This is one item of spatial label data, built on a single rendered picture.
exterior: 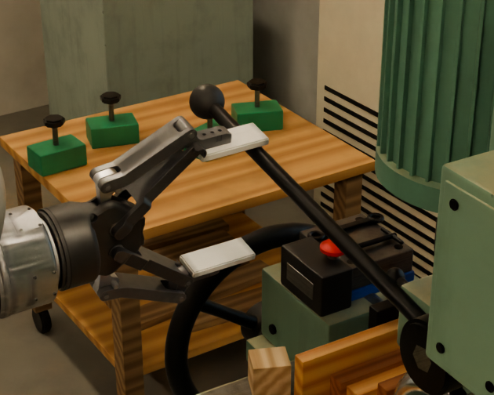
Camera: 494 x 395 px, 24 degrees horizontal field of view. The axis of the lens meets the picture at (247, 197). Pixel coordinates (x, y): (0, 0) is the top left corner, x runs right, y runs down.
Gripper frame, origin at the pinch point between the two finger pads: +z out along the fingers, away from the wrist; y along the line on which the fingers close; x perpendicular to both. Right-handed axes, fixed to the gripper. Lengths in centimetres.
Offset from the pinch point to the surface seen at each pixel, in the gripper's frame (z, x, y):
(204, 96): -0.8, 7.5, 7.0
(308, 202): -0.2, -10.4, 6.5
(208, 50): 99, 175, -98
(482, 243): -5.1, -34.8, 21.8
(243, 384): -0.9, -4.8, -20.8
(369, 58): 104, 110, -66
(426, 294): 11.5, -15.1, -4.6
